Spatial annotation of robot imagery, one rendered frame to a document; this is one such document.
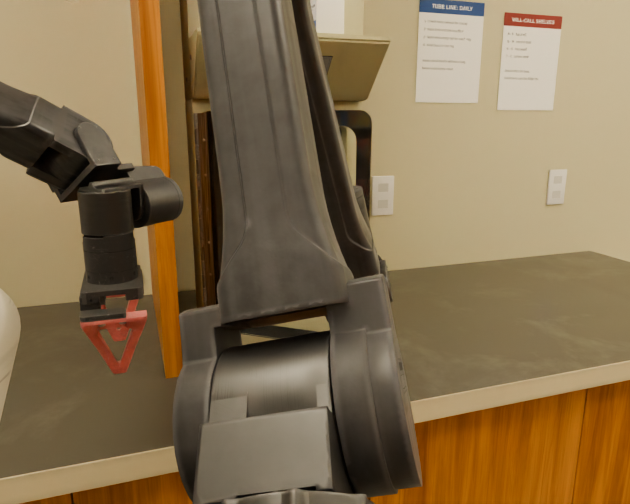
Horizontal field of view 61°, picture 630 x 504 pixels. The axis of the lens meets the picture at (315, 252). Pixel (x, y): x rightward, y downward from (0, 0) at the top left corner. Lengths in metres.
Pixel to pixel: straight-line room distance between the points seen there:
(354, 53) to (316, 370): 0.77
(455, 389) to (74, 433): 0.59
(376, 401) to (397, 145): 1.39
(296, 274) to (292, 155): 0.06
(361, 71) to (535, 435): 0.74
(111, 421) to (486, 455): 0.65
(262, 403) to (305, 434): 0.03
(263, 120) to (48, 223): 1.20
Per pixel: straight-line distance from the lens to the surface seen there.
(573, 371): 1.08
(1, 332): 0.25
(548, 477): 1.21
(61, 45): 1.42
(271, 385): 0.24
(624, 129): 2.12
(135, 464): 0.81
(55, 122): 0.65
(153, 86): 0.89
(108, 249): 0.64
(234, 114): 0.28
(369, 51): 0.97
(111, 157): 0.65
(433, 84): 1.64
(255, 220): 0.26
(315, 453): 0.21
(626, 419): 1.29
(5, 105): 0.64
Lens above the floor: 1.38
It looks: 14 degrees down
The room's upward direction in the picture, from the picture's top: straight up
